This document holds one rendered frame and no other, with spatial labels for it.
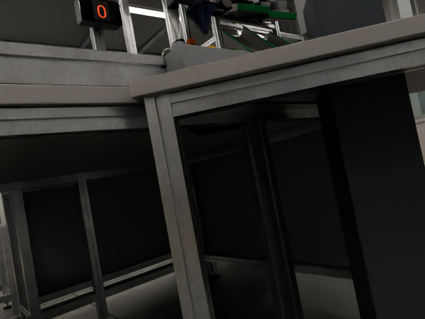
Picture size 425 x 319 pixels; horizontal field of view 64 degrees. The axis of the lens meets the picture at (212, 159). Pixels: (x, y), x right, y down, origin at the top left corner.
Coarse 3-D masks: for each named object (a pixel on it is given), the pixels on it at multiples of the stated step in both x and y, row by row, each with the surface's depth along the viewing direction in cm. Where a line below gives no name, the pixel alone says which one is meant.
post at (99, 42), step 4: (92, 28) 102; (96, 28) 102; (100, 28) 103; (92, 32) 102; (96, 32) 102; (100, 32) 102; (96, 36) 102; (100, 36) 102; (96, 40) 101; (100, 40) 103; (104, 40) 103; (96, 44) 101; (100, 44) 102; (104, 44) 103; (96, 48) 101; (100, 48) 102; (104, 48) 103
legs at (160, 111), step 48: (384, 48) 54; (192, 96) 58; (240, 96) 57; (288, 96) 60; (336, 96) 75; (384, 96) 73; (336, 144) 77; (384, 144) 73; (336, 192) 87; (384, 192) 73; (192, 240) 57; (384, 240) 73; (192, 288) 58; (384, 288) 72
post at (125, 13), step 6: (120, 0) 217; (126, 0) 219; (120, 6) 218; (126, 6) 218; (126, 12) 218; (126, 18) 217; (126, 24) 216; (126, 30) 216; (132, 30) 218; (126, 36) 216; (132, 36) 217; (126, 42) 217; (132, 42) 217; (126, 48) 218; (132, 48) 216
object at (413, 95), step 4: (416, 92) 418; (420, 92) 415; (424, 92) 411; (412, 96) 422; (416, 96) 419; (420, 96) 416; (424, 96) 412; (412, 100) 423; (416, 100) 419; (420, 100) 416; (424, 100) 412; (412, 104) 423; (416, 104) 420; (420, 104) 417; (424, 104) 413; (412, 108) 424; (416, 108) 420; (420, 108) 417; (424, 108) 413; (416, 112) 421; (420, 112) 418; (424, 112) 414
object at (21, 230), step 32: (32, 192) 207; (64, 192) 218; (96, 192) 231; (128, 192) 245; (160, 192) 261; (32, 224) 205; (64, 224) 216; (96, 224) 228; (128, 224) 241; (160, 224) 257; (32, 256) 202; (64, 256) 213; (128, 256) 238; (160, 256) 248; (32, 288) 169; (64, 288) 208
